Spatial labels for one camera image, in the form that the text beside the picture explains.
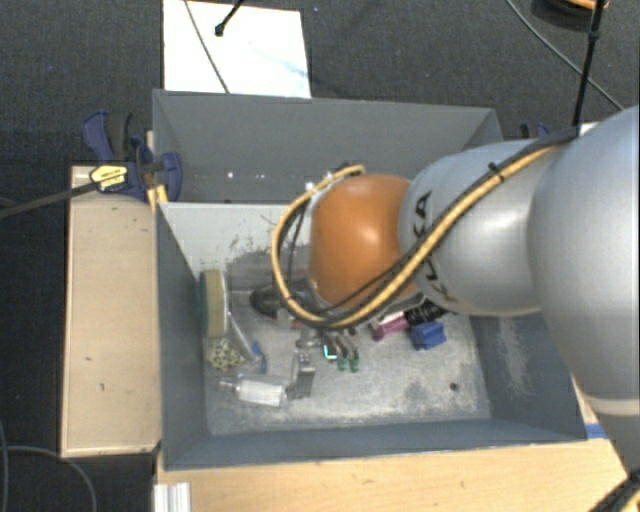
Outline clear plastic bottle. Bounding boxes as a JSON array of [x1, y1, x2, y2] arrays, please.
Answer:
[[216, 377, 290, 409]]

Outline clear glass object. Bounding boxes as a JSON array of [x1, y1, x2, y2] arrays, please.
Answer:
[[227, 308, 269, 376]]

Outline purple block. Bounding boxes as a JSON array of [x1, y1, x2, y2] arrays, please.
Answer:
[[368, 313, 412, 342]]

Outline white dark-spotted toy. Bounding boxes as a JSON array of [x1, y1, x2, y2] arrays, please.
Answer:
[[204, 337, 247, 372]]

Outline grey metal bin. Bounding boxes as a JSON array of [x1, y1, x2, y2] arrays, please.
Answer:
[[151, 88, 589, 472]]

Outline blue block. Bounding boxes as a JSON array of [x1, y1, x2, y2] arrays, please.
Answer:
[[408, 319, 448, 352]]

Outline yellow and green sponge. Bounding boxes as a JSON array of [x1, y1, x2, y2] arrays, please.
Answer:
[[197, 268, 232, 340]]

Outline pale wood flat board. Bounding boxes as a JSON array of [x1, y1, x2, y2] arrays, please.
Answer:
[[59, 164, 164, 459]]

